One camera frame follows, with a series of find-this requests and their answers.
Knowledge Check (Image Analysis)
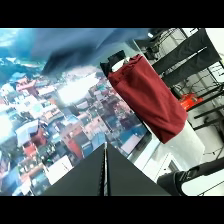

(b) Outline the white garment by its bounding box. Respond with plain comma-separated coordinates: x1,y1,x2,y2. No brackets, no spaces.
111,56,132,73

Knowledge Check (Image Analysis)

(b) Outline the red garment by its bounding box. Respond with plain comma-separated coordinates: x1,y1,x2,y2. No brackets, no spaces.
107,54,189,145

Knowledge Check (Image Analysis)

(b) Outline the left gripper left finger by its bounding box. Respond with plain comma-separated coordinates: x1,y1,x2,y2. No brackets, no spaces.
43,142,107,197

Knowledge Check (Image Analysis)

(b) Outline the black garment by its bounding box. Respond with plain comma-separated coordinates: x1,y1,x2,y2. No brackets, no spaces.
99,49,127,79

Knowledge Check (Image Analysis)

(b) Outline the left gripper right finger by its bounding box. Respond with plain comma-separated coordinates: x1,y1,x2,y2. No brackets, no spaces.
105,142,172,197

